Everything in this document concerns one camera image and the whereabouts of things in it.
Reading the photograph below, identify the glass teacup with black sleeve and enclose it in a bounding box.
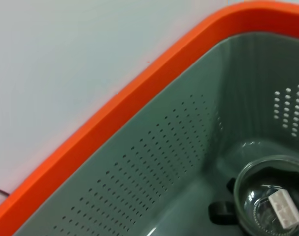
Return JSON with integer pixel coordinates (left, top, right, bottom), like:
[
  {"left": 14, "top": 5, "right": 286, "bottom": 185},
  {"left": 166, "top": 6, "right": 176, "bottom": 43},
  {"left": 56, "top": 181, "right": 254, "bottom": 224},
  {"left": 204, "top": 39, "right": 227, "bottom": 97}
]
[{"left": 225, "top": 157, "right": 299, "bottom": 236}]

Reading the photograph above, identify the small white two-stud brick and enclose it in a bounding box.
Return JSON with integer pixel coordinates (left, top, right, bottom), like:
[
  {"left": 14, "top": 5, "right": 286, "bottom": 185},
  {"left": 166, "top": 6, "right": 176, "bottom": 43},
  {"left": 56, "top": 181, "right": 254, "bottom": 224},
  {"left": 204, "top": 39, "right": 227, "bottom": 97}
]
[{"left": 267, "top": 188, "right": 299, "bottom": 230}]

